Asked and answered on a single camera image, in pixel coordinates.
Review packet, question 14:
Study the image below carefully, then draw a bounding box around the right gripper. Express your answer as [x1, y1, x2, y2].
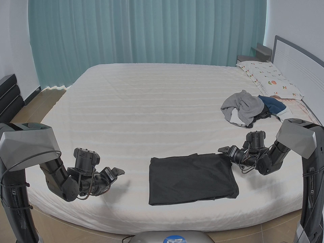
[218, 146, 240, 162]

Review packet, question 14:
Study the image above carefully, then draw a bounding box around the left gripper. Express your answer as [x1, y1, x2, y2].
[100, 167, 125, 187]

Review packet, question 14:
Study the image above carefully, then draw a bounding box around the black T-shirt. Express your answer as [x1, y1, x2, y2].
[148, 153, 239, 206]

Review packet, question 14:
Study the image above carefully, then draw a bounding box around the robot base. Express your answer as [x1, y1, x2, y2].
[123, 231, 213, 243]

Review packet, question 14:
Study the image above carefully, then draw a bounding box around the pile of clothes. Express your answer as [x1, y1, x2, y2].
[220, 90, 294, 128]

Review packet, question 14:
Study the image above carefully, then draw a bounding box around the bed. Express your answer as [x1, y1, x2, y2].
[25, 35, 324, 235]

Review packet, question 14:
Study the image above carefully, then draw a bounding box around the white printed pillow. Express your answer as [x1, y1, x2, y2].
[235, 60, 304, 100]

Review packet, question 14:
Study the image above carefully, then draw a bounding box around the grey bedside table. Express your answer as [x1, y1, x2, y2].
[237, 43, 272, 63]

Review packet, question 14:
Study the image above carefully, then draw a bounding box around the blue-green curtain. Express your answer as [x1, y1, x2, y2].
[128, 0, 267, 66]
[28, 0, 131, 90]

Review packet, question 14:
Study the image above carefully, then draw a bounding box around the dark grey chest of drawers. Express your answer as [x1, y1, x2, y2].
[0, 74, 26, 122]

